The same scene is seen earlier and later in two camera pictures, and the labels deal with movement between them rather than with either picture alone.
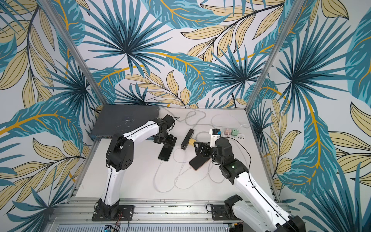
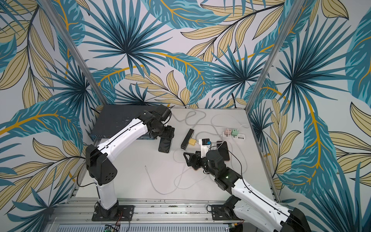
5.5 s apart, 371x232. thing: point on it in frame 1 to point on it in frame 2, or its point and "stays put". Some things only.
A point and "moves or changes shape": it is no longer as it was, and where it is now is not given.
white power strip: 240,137 stays put
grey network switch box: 108,120 stays put
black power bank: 187,138 stays put
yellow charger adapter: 191,141 stays put
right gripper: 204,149 to 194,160
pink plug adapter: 227,132 stays put
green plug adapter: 235,132 stays put
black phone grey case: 165,152 moves or changes shape
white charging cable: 193,182 to 234,148
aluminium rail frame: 150,215 stays put
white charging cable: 176,181 moves or changes shape
